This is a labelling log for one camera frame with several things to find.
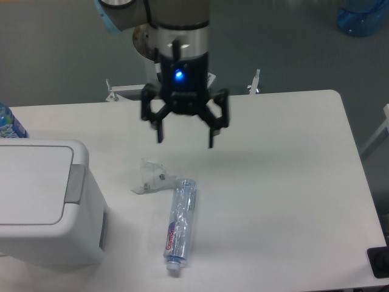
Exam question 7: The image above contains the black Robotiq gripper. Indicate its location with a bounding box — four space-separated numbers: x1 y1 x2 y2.
140 52 231 149

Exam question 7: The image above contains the white push-lid trash can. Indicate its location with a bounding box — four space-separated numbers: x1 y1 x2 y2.
1 138 109 266

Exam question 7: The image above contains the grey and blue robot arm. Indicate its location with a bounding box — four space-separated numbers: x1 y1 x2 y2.
95 1 230 148

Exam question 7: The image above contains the metal levelling foot bolt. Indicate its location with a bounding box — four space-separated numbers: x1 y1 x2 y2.
247 68 261 95

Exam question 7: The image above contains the crumpled clear plastic wrapper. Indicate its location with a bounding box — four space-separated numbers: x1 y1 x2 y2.
131 158 177 195

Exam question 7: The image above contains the empty clear plastic bottle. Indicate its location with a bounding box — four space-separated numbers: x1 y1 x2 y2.
164 179 197 273

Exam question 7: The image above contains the blue labelled bottle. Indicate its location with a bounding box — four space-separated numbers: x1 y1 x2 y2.
1 103 29 138

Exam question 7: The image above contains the large blue water jug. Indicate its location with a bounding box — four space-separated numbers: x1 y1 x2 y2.
336 1 388 37

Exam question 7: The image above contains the black device at table edge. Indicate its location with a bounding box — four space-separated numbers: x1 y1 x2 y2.
367 246 388 279

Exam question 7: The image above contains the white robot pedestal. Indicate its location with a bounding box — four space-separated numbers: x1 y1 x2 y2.
143 57 160 88

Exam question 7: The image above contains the white pedestal foot bracket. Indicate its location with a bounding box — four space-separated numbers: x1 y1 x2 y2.
105 72 217 103

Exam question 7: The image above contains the white frame at right edge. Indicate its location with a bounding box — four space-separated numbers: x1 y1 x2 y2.
360 104 388 161

